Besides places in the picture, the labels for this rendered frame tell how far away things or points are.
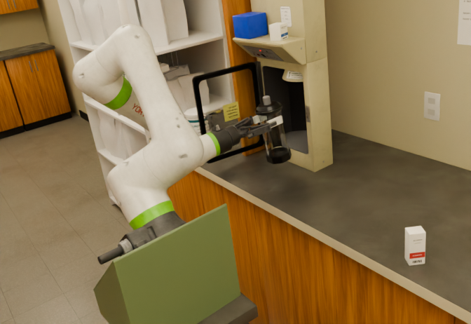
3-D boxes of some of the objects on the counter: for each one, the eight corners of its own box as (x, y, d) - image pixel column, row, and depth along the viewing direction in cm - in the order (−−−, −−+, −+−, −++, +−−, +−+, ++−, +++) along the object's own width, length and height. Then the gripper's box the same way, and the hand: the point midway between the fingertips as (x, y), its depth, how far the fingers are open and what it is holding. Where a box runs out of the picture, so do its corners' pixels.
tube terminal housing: (305, 136, 242) (293, -25, 212) (355, 153, 217) (349, -27, 187) (266, 152, 230) (247, -16, 200) (315, 172, 205) (301, -18, 175)
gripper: (239, 135, 171) (289, 112, 180) (210, 123, 189) (257, 103, 198) (244, 153, 174) (293, 130, 183) (214, 140, 192) (261, 120, 201)
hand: (269, 118), depth 190 cm, fingers closed on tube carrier, 9 cm apart
